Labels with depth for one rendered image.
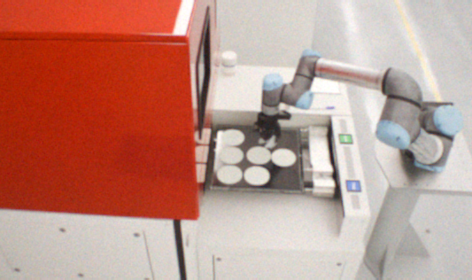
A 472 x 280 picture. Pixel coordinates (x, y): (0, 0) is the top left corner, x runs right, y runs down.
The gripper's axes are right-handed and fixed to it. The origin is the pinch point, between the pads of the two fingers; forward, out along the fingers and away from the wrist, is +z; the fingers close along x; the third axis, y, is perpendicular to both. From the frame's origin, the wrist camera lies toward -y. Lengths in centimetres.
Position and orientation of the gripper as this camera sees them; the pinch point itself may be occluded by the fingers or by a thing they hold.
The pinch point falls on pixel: (271, 144)
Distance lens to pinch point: 203.8
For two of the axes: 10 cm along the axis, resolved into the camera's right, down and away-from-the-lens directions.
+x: 6.3, 5.4, -5.6
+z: -0.2, 7.3, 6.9
